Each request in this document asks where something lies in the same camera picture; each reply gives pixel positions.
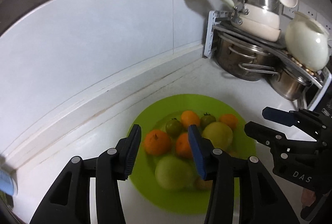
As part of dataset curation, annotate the small orange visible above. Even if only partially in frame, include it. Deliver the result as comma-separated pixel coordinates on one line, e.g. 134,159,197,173
175,132,193,159
181,110,200,130
219,114,239,131

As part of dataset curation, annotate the yellow brown round fruit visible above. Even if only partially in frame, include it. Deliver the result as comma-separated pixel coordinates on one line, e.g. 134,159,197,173
194,177,213,191

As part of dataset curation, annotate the small yellow green fruit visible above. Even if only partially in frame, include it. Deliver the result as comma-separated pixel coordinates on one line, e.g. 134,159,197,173
200,113,216,129

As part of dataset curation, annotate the dark green round fruit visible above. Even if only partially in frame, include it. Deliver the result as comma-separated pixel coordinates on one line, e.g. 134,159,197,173
165,118,183,137

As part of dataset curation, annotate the large orange with stem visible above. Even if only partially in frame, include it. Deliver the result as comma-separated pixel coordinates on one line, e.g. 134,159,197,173
144,129,172,156

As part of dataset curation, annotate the person's hand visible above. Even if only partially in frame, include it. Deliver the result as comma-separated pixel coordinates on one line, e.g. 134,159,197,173
301,189,316,207

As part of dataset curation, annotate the small steel pot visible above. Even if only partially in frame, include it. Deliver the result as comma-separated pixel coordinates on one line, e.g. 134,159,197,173
268,67,311,101

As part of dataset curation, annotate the black knife block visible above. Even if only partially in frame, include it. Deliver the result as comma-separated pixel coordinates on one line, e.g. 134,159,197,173
315,93,332,117

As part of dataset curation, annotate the green apple back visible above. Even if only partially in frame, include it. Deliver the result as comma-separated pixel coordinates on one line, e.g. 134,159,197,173
202,122,233,151

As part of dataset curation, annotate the green apple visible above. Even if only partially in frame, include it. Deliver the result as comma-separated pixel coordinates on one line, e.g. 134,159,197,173
155,155,195,191
202,122,233,151

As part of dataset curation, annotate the blue white bottle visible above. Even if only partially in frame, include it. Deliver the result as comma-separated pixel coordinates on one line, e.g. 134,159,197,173
0,168,18,196

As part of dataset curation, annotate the large steel pot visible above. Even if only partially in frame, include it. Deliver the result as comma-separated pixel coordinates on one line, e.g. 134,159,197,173
214,33,278,81

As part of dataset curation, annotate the green plate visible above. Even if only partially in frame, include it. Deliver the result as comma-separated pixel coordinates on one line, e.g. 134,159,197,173
130,94,255,214

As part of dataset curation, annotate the white ceramic pot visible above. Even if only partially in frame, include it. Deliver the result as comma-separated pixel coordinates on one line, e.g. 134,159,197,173
285,11,330,72

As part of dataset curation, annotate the small orange behind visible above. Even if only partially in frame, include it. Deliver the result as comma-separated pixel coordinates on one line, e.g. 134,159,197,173
181,110,200,130

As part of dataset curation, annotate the small orange on plate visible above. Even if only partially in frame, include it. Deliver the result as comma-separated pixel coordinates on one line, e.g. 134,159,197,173
175,132,193,159

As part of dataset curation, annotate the green apple front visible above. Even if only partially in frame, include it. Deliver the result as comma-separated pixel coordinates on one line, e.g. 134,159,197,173
155,155,195,191

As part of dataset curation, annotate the white metal pot rack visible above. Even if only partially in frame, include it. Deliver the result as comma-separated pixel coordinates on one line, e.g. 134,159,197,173
204,10,331,111

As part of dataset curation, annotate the white wall socket strip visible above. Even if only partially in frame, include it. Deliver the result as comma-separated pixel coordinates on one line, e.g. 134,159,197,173
281,1,331,34

